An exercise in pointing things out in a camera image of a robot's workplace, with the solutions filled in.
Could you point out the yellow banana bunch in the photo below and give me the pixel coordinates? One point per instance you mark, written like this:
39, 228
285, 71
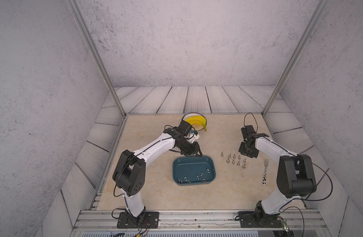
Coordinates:
198, 122

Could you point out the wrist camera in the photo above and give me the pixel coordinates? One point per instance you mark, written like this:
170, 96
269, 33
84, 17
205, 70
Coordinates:
185, 128
248, 132

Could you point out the teal plastic storage box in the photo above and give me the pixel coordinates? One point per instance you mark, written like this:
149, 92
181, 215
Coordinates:
193, 170

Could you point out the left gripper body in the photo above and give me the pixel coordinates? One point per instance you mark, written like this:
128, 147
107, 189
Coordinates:
187, 147

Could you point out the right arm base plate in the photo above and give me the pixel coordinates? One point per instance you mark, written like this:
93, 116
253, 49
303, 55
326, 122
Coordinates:
252, 219

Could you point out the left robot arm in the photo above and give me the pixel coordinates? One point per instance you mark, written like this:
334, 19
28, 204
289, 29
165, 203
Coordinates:
129, 174

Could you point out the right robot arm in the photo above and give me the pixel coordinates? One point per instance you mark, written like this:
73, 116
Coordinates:
295, 175

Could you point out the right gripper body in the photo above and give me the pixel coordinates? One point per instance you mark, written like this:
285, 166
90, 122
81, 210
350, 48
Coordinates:
243, 150

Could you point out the round patterned plate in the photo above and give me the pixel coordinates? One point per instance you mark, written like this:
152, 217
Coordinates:
192, 114

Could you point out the right frame post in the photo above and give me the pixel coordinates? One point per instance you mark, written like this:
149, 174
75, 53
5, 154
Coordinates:
308, 31

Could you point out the aluminium mounting rail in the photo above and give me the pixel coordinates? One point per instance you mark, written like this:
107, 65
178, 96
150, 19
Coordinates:
203, 223

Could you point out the frame post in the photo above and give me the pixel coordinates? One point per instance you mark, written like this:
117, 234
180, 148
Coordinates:
308, 31
74, 8

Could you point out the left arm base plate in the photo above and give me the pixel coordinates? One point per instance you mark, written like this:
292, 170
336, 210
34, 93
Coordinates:
146, 220

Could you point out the left frame post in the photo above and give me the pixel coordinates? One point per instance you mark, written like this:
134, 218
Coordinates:
74, 8

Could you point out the fork with patterned handle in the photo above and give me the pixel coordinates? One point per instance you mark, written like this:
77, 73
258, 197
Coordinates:
266, 163

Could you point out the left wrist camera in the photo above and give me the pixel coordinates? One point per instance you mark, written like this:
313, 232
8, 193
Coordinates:
185, 128

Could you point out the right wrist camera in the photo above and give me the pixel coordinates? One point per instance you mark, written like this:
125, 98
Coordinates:
248, 132

